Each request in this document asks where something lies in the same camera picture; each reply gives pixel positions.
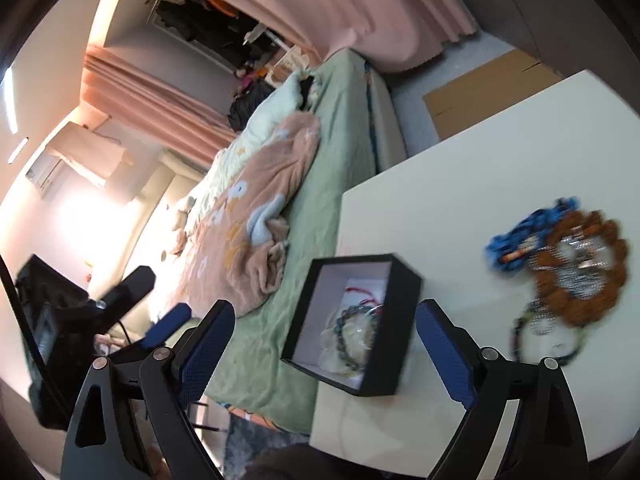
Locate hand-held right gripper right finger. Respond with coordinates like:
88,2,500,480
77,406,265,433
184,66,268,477
415,299,591,480

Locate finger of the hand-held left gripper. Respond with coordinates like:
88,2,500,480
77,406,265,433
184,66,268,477
144,303,192,350
97,266,157,330

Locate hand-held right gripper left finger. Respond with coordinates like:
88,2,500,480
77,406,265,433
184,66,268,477
60,299,237,480

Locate black jewelry box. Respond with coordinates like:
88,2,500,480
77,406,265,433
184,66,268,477
280,254,425,398

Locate dark bead bracelet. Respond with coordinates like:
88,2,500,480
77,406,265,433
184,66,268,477
509,304,587,367

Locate blue beaded bracelet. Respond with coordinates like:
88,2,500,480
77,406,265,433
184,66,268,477
484,198,582,274

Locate brown wooden bead bracelet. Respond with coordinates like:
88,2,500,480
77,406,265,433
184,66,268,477
530,209,631,330

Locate silver chain necklace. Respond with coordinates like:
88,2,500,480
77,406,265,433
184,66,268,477
542,235,615,303

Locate blue orange printed cloth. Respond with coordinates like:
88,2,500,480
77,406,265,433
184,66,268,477
220,400,288,432

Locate beige plush toy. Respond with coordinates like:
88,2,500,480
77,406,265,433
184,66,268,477
170,195,200,257

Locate beige padded headboard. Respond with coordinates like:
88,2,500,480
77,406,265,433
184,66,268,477
117,152,213,341

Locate pink floral blanket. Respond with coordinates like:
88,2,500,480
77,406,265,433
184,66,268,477
181,112,322,317

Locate white air conditioner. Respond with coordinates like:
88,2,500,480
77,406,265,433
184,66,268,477
24,152,67,202

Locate short ceiling light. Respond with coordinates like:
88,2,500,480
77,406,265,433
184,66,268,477
7,137,31,165

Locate narrow pink curtain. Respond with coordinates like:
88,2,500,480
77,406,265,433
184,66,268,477
81,44,237,167

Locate bed with green sheet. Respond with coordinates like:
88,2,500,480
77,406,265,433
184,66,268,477
202,49,408,433

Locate black clothing pile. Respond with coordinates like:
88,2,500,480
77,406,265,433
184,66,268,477
227,82,277,132

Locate long ceiling light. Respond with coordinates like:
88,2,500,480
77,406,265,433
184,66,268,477
2,66,19,135

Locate flat brown cardboard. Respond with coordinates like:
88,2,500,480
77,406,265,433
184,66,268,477
422,49,565,142

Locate small black cloth item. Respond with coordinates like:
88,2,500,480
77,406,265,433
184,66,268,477
296,74,320,111

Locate dark hanging clothes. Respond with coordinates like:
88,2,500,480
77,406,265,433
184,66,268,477
152,0,273,72

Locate wide pink curtain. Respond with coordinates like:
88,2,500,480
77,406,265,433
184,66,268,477
137,0,482,75

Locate grey bead bracelet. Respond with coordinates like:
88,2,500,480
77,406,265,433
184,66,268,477
334,302,387,362

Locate red string bracelet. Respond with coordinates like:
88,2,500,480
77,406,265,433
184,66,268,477
344,282,387,312

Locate translucent white bracelet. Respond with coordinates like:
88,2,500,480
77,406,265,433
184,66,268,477
319,324,376,377

